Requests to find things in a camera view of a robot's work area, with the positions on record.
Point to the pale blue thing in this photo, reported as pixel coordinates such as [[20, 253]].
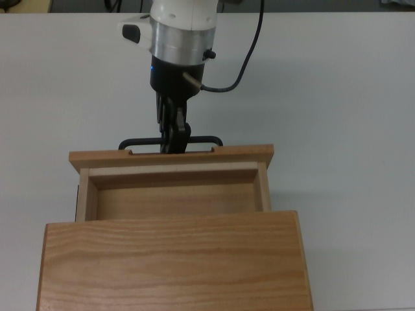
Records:
[[397, 2]]

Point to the wooden cabinet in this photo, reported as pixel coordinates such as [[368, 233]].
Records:
[[175, 262]]

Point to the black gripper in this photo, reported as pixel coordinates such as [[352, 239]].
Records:
[[168, 81]]

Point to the brown wooden panel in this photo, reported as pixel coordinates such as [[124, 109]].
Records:
[[35, 6]]

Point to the black object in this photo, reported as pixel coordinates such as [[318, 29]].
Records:
[[8, 4]]

